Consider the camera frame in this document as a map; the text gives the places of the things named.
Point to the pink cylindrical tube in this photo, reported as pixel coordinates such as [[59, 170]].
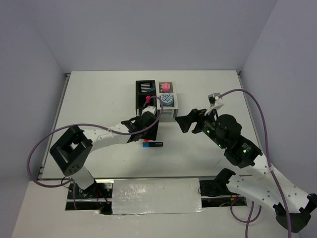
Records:
[[166, 87]]

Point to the blue highlighter marker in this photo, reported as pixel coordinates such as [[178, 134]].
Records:
[[152, 144]]

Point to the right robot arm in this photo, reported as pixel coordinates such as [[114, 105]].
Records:
[[291, 205]]

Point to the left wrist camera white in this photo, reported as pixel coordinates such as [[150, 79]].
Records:
[[150, 109]]

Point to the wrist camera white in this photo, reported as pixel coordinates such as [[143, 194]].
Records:
[[150, 109], [215, 102]]

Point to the pink highlighter marker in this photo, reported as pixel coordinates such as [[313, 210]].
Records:
[[148, 99]]

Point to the white organizer container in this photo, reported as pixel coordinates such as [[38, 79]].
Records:
[[168, 113]]

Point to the black organizer container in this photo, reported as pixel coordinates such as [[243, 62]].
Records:
[[142, 87]]

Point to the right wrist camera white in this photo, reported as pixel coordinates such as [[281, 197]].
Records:
[[215, 102]]

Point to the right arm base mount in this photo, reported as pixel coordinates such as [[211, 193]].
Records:
[[214, 193]]

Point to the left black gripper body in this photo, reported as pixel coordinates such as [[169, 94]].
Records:
[[151, 134]]

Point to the silver tape cover panel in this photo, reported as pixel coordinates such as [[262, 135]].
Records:
[[156, 196]]

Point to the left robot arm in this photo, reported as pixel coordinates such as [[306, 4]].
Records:
[[72, 149]]

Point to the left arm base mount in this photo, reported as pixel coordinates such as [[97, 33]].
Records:
[[98, 199]]

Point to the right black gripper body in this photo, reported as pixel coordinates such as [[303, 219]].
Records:
[[205, 123]]

